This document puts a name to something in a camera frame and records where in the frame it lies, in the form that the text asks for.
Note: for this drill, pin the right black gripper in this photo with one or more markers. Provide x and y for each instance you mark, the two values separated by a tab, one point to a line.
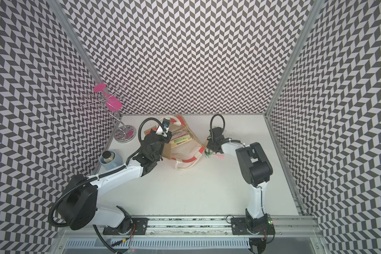
209	145

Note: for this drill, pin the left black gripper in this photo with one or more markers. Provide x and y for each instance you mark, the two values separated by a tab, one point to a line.
169	138

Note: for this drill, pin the burlap red striped tote bag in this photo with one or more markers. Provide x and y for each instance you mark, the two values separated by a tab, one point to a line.
185	155

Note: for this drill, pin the pink tassel folding fan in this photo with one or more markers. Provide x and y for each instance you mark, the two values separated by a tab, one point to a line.
220	156

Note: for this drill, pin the green tassel folding fan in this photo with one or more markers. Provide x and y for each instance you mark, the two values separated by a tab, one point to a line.
208	153

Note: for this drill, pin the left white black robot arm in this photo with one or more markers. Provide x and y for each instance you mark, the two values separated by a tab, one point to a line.
79	204

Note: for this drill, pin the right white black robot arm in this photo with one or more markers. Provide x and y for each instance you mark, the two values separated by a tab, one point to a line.
256	171

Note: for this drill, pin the green folding fan in bag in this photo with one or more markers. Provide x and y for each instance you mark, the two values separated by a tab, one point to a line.
181	140

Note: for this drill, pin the light blue mug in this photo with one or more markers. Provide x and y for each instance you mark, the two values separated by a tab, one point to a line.
110	160

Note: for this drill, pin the chrome stand with pink cups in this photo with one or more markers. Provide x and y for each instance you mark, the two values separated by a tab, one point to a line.
103	100

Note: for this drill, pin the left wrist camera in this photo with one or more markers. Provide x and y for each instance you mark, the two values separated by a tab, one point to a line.
164	127

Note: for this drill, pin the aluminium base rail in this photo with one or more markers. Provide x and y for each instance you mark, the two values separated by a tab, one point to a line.
197	234

